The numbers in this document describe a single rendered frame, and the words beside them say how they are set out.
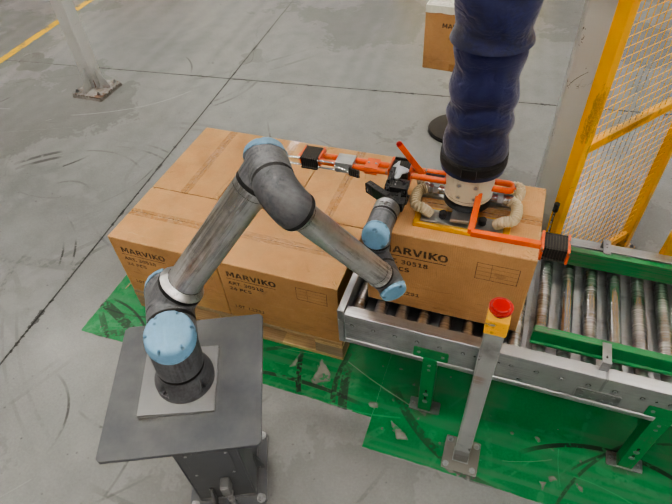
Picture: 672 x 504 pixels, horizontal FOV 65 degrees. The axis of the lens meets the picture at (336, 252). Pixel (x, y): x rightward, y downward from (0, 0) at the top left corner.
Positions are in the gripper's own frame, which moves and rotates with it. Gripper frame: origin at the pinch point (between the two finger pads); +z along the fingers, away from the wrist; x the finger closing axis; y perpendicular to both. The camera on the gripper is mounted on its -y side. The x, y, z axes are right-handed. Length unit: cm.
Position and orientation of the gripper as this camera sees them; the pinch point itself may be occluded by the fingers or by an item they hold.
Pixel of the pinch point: (396, 170)
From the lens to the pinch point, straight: 198.9
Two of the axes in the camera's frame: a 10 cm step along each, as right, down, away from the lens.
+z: 3.3, -7.0, 6.4
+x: -0.8, -6.9, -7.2
